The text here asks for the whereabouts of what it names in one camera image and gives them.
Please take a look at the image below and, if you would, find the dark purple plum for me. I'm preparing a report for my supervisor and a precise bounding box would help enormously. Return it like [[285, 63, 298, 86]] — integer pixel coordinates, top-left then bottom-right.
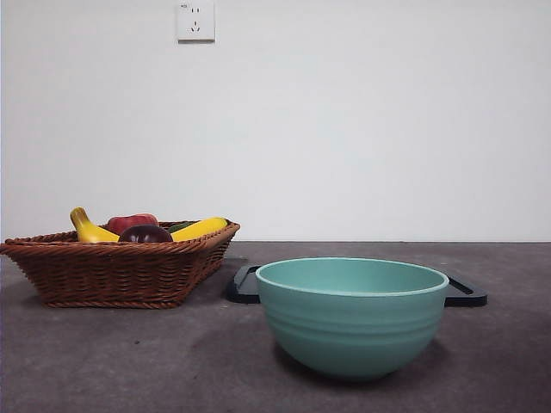
[[118, 224, 175, 244]]

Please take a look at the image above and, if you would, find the teal ribbed bowl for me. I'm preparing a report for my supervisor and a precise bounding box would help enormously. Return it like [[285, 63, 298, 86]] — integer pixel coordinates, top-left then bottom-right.
[[255, 256, 450, 382]]

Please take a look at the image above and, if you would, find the dark rectangular tray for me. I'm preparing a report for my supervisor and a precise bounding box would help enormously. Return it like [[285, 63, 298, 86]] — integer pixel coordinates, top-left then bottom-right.
[[226, 264, 490, 307]]

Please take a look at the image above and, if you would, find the green vegetable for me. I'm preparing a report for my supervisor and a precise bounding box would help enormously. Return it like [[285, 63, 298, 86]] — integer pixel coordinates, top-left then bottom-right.
[[165, 221, 199, 235]]

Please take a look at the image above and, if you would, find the red bell pepper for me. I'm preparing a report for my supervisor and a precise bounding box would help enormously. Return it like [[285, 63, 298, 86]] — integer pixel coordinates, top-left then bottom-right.
[[106, 213, 160, 236]]

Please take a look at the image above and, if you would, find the brown wicker basket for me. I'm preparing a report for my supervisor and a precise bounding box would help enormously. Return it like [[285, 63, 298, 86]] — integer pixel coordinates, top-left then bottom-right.
[[0, 219, 241, 309]]

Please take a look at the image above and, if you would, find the yellow banana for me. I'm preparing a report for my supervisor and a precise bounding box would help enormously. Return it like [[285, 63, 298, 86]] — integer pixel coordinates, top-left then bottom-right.
[[70, 206, 229, 243]]

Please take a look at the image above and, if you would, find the white wall socket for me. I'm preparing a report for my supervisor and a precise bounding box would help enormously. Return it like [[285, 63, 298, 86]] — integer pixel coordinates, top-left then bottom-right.
[[176, 1, 216, 43]]

